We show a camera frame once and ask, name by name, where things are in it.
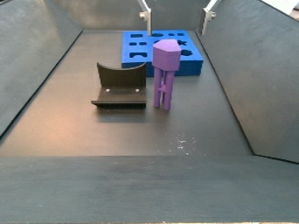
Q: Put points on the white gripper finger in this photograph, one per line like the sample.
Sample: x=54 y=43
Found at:
x=146 y=15
x=208 y=14

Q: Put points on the purple three prong object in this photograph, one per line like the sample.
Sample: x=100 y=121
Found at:
x=167 y=53

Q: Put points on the blue foam shape board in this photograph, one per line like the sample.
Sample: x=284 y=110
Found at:
x=138 y=51

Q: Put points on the black curved holder stand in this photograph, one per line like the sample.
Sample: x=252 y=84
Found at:
x=122 y=87

